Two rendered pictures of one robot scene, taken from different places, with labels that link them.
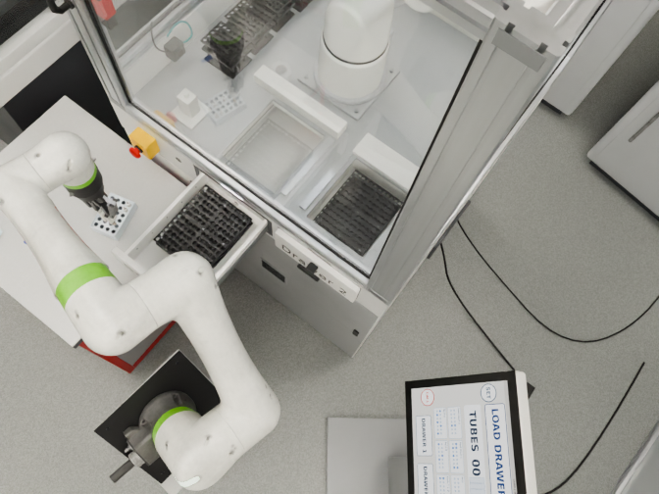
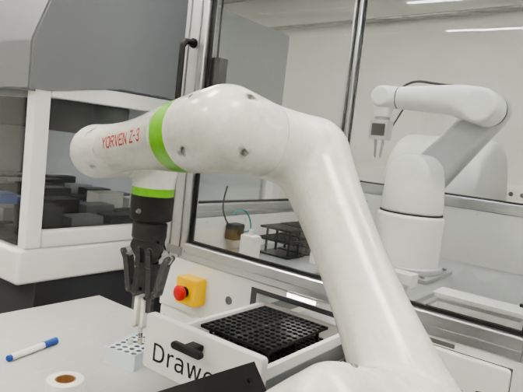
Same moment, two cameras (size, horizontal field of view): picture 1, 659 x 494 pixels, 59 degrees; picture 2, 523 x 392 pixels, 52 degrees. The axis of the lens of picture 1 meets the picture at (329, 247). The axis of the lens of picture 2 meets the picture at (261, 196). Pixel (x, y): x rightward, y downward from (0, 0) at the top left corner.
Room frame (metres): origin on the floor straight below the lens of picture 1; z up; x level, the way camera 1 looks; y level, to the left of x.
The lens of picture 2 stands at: (-0.54, 0.19, 1.28)
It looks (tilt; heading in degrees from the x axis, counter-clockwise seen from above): 5 degrees down; 11
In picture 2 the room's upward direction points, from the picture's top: 6 degrees clockwise
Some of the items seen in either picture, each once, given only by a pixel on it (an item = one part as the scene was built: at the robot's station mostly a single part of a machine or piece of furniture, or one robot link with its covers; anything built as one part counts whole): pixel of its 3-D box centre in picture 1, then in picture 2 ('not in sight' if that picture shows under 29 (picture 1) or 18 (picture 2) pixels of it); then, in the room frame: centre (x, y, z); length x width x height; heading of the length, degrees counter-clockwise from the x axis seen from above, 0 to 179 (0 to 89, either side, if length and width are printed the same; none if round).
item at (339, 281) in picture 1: (316, 266); (428, 372); (0.53, 0.03, 0.87); 0.29 x 0.02 x 0.11; 64
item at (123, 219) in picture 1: (114, 216); (135, 350); (0.58, 0.66, 0.78); 0.12 x 0.08 x 0.04; 169
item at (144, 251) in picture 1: (207, 231); (267, 341); (0.56, 0.36, 0.86); 0.40 x 0.26 x 0.06; 154
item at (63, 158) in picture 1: (64, 160); (152, 162); (0.54, 0.65, 1.22); 0.13 x 0.11 x 0.14; 142
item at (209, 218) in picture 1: (204, 232); (265, 339); (0.55, 0.36, 0.87); 0.22 x 0.18 x 0.06; 154
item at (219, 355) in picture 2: (156, 284); (200, 362); (0.37, 0.45, 0.87); 0.29 x 0.02 x 0.11; 64
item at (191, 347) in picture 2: not in sight; (191, 348); (0.35, 0.46, 0.91); 0.07 x 0.04 x 0.01; 64
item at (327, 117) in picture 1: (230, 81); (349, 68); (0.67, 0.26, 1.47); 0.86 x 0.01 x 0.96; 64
